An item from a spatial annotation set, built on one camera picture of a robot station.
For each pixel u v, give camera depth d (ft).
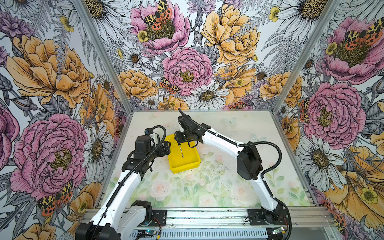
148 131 2.30
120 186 1.57
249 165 1.84
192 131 2.30
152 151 1.80
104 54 2.88
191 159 3.07
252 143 1.83
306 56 2.93
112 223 1.31
